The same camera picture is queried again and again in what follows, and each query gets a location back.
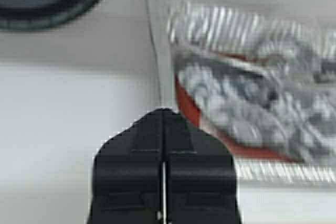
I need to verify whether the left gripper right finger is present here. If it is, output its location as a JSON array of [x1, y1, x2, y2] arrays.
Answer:
[[163, 109, 242, 223]]

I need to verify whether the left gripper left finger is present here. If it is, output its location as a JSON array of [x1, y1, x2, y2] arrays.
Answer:
[[87, 109, 164, 223]]

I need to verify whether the aluminium foil tray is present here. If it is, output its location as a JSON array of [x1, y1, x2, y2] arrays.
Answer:
[[146, 0, 335, 187]]

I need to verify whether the grey patterned cloth in tray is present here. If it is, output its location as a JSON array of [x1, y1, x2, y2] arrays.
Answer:
[[173, 22, 336, 162]]

